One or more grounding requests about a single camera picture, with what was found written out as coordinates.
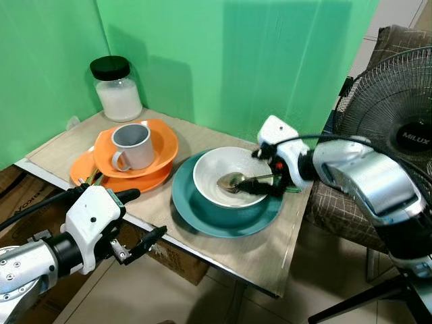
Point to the teal plate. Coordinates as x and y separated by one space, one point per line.
185 202

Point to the orange bowl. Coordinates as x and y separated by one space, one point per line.
165 143

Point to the grey mug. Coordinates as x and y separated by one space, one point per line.
137 152

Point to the white bowl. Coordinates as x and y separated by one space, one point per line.
209 172

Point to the glass jar with black lid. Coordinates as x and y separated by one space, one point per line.
119 100

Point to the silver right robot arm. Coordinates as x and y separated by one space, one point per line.
368 182

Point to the orange plate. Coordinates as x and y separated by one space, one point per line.
82 169

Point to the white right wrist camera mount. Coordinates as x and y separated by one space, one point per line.
278 131

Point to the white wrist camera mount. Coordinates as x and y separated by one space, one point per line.
91 219
278 131

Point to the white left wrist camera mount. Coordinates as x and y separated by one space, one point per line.
91 219

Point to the plain cardboard box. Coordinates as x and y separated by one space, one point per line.
179 260

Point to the wide green backdrop cloth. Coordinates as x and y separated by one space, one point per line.
236 61

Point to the narrow green backdrop cloth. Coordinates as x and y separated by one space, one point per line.
40 81

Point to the brown plaid armchair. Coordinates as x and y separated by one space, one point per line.
337 216

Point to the black standing fan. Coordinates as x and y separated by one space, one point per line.
391 101

